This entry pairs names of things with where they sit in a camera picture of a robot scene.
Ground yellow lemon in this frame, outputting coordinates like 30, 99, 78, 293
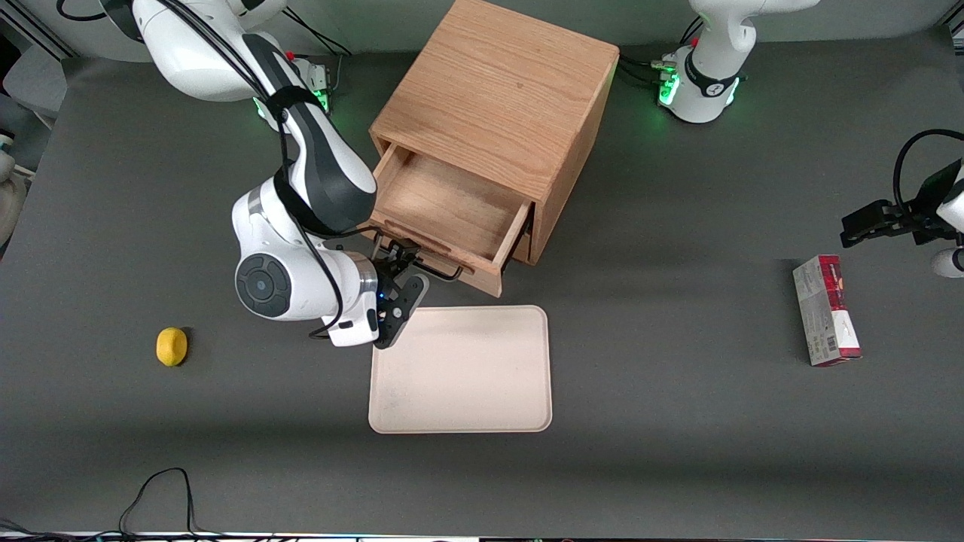
156, 327, 188, 367

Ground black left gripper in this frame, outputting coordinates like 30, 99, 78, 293
840, 158, 962, 249

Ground black right base cables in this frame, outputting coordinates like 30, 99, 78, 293
285, 11, 355, 95

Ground black left base cables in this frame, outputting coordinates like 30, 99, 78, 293
618, 14, 705, 90

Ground black looped floor cable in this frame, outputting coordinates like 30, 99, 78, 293
0, 467, 227, 542

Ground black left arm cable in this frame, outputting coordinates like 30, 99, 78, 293
893, 129, 964, 208

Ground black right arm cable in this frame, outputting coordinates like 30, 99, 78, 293
56, 0, 355, 340

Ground black base cables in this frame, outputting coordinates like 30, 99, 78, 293
285, 11, 355, 95
618, 14, 705, 90

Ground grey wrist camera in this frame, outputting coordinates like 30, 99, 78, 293
931, 248, 964, 280
373, 273, 431, 351

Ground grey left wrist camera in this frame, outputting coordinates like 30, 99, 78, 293
931, 248, 964, 280

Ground wooden drawer with notched edge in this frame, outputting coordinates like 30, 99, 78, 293
361, 143, 535, 298

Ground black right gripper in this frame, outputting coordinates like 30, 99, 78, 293
374, 239, 421, 291

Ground beige plastic tray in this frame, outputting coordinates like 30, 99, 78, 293
368, 305, 553, 434

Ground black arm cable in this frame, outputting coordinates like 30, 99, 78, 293
56, 0, 355, 340
893, 129, 964, 208

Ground grey and red carton box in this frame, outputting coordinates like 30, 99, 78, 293
792, 254, 863, 367

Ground oak wooden cabinet body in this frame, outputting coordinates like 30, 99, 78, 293
369, 0, 620, 266

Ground large black metal drawer handle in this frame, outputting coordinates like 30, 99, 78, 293
374, 236, 466, 283

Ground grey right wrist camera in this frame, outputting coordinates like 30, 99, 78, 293
373, 273, 431, 351

